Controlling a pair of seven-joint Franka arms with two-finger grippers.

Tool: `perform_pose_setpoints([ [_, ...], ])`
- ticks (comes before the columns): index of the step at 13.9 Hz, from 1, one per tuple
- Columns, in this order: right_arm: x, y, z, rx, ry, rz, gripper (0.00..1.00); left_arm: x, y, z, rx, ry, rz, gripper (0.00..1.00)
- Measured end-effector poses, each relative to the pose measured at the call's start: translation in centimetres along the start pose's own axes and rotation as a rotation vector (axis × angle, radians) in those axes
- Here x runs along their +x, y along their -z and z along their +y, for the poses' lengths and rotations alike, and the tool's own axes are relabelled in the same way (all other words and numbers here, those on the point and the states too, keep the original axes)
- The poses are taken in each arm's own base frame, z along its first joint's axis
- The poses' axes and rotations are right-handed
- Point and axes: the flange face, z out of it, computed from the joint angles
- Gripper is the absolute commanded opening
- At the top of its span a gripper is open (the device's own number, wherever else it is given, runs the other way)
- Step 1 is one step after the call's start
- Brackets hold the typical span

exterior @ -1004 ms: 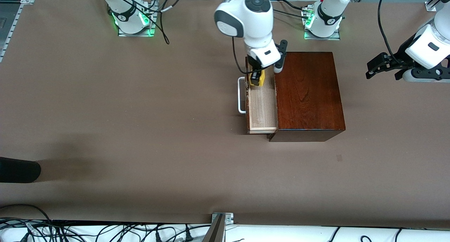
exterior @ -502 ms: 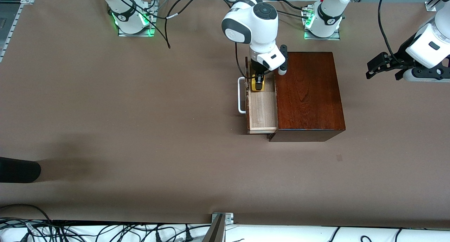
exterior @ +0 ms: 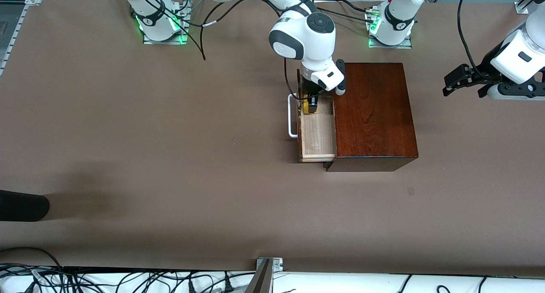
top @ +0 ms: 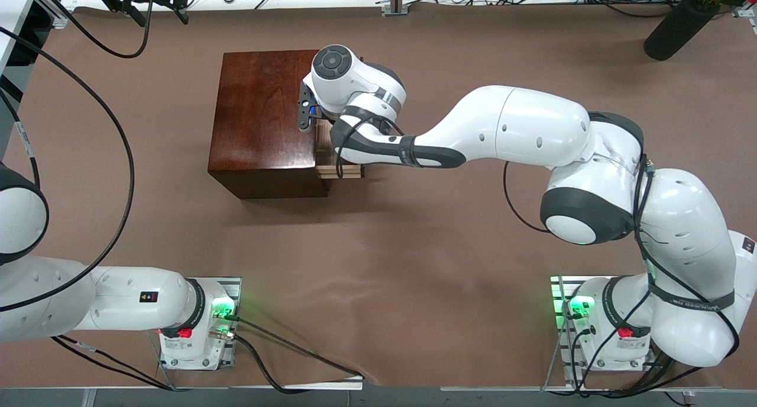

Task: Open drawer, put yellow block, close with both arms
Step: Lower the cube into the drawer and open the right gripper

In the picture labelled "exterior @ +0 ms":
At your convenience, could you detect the wooden drawer with white handle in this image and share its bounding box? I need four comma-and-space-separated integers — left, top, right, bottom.
288, 69, 338, 163

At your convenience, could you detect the dark wooden drawer cabinet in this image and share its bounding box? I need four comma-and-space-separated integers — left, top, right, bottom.
326, 62, 419, 172

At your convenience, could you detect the aluminium profile bar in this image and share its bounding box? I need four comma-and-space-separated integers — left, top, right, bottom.
514, 0, 538, 15

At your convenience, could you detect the brown paper table cover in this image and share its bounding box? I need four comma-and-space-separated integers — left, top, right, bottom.
0, 0, 545, 277

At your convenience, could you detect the grey metal pole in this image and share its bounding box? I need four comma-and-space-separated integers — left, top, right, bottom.
245, 260, 273, 293

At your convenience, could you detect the black cylinder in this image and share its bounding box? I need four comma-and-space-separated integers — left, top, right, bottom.
0, 190, 50, 222

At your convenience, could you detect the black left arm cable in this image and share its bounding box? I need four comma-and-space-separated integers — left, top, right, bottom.
456, 0, 494, 83

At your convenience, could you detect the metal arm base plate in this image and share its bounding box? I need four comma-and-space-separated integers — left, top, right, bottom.
368, 34, 413, 49
143, 3, 190, 45

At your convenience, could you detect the black table cable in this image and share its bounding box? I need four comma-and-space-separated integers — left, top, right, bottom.
315, 0, 375, 23

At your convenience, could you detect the metal clamp bracket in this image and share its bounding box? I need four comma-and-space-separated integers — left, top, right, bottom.
256, 258, 284, 272

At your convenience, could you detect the perforated metal rail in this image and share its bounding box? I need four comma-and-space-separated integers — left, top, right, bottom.
0, 3, 32, 76

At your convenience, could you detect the black looped cable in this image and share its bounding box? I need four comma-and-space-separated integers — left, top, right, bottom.
0, 246, 64, 271

